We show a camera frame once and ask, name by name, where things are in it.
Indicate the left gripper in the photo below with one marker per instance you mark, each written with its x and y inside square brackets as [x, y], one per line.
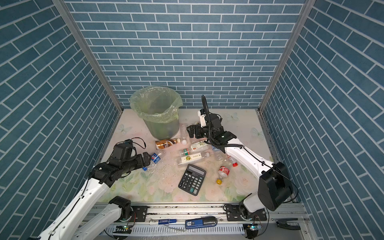
[147, 159]

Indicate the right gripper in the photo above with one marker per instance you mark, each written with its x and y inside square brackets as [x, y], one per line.
[191, 132]

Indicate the crushed Pepsi bottle blue cap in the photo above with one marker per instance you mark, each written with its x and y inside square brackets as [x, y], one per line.
[155, 158]

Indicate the brown coffee bottle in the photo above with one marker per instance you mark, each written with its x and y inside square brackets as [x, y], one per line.
[166, 143]

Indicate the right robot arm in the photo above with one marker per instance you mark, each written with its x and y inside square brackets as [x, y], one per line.
[274, 183]

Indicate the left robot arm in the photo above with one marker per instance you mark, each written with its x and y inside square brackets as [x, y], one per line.
[68, 225]

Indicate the green plastic bin liner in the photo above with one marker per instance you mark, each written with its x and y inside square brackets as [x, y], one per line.
[156, 104]

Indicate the grey mesh waste bin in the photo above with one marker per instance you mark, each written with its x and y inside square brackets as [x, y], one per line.
[163, 131]

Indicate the clear empty bottle white cap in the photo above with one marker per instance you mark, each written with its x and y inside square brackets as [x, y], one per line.
[184, 134]

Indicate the square tea bottle white cap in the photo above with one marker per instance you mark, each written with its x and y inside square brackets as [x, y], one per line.
[194, 158]

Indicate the Pocari Sweat blue label bottle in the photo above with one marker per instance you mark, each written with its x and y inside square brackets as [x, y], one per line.
[218, 154]

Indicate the black desk calculator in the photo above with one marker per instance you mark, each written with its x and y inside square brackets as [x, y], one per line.
[192, 180]

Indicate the crushed red bottle yellow cap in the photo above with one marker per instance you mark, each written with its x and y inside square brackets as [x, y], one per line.
[223, 173]

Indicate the clear bottle red label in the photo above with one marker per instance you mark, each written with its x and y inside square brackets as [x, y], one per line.
[232, 162]

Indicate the blue marker pen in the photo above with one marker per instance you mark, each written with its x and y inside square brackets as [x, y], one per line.
[163, 222]

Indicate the blue box cutter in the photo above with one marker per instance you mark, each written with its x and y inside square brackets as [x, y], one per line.
[198, 223]

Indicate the black spare gripper finger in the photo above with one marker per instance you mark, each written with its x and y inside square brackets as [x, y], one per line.
[289, 224]

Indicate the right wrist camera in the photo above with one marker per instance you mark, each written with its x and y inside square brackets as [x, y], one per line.
[202, 115]

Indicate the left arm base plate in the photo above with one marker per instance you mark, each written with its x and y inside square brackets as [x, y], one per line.
[138, 213]

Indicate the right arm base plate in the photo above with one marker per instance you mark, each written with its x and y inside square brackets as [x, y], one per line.
[236, 213]

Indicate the white slotted cable duct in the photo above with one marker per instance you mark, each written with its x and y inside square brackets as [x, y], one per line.
[174, 230]

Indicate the aluminium frame rail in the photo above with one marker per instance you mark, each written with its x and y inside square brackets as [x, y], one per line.
[187, 211]

